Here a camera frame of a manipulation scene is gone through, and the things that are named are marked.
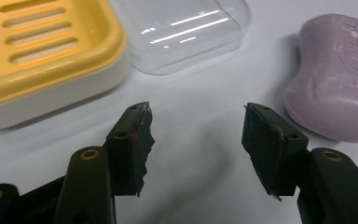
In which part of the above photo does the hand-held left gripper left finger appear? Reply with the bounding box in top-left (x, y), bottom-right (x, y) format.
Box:
top-left (53, 101), bottom-right (156, 224)

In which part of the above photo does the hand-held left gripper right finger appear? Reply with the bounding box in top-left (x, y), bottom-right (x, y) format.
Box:
top-left (241, 102), bottom-right (358, 224)

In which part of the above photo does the purple soap bar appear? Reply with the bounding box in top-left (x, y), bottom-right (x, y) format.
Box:
top-left (283, 13), bottom-right (358, 144)

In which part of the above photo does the yellow and white soap dish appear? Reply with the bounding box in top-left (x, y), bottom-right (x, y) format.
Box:
top-left (0, 0), bottom-right (131, 131)

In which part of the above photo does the clear plastic soap dish lid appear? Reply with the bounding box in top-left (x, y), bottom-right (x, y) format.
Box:
top-left (109, 0), bottom-right (252, 77)

